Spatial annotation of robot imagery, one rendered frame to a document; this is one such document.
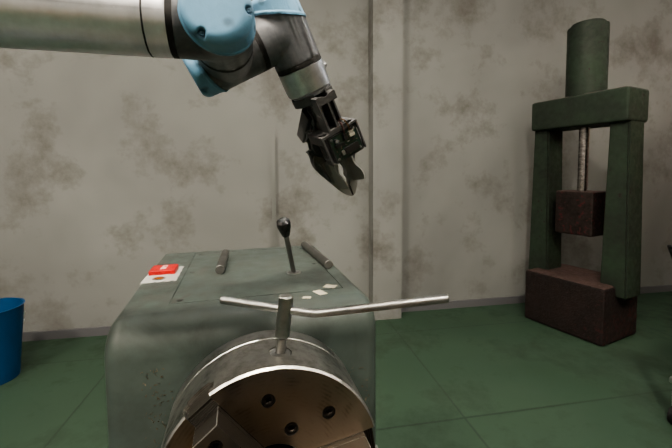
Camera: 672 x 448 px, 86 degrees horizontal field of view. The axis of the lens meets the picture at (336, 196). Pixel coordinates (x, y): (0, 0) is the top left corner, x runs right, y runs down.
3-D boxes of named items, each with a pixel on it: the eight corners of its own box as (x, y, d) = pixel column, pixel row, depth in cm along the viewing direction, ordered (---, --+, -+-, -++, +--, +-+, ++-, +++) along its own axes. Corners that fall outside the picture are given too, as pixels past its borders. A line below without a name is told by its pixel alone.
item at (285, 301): (269, 373, 53) (277, 296, 53) (273, 365, 55) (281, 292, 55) (283, 375, 53) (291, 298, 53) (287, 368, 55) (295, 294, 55)
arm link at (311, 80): (272, 77, 60) (313, 57, 62) (284, 103, 62) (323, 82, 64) (288, 76, 54) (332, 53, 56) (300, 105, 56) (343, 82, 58)
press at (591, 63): (571, 305, 404) (581, 43, 385) (658, 344, 313) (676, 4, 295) (512, 310, 391) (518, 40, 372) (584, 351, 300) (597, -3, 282)
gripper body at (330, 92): (333, 171, 60) (303, 103, 55) (312, 162, 67) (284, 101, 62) (369, 149, 62) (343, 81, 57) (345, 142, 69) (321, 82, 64)
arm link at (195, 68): (166, 32, 45) (245, -3, 47) (181, 59, 56) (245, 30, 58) (199, 90, 46) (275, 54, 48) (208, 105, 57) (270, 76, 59)
